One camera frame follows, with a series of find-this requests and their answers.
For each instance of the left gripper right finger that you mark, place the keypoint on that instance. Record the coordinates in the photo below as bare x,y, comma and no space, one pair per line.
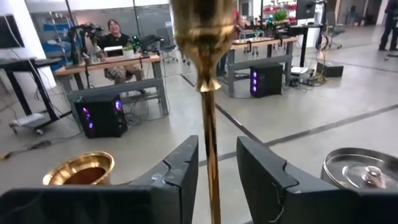
311,205

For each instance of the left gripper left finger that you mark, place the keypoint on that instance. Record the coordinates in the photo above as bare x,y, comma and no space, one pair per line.
109,205

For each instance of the silver candle tin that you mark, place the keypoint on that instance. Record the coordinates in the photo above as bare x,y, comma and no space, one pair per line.
348,168

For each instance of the tall brass candlestick holder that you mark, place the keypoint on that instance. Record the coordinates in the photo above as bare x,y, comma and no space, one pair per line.
202,31

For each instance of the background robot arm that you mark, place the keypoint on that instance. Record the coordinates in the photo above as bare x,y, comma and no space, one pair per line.
149,40
82,34

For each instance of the black computer tower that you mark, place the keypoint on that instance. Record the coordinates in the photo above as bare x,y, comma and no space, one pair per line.
102,118
267,81

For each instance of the black box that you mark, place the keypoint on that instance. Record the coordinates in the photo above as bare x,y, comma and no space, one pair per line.
329,69

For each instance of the small plant white pot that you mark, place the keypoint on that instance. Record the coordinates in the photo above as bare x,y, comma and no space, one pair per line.
128,52

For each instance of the person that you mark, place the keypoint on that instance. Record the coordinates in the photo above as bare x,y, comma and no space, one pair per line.
390,25
237,21
116,40

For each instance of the black rolling desk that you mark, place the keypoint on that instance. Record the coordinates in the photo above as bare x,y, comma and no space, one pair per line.
21,63

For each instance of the grey office chair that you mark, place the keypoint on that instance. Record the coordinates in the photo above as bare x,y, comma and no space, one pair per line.
166,43

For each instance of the black monitor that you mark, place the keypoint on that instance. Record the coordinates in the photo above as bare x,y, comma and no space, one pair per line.
11,31

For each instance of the wooden table grey frame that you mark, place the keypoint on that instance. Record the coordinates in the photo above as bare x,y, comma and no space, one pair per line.
124,63
264,42

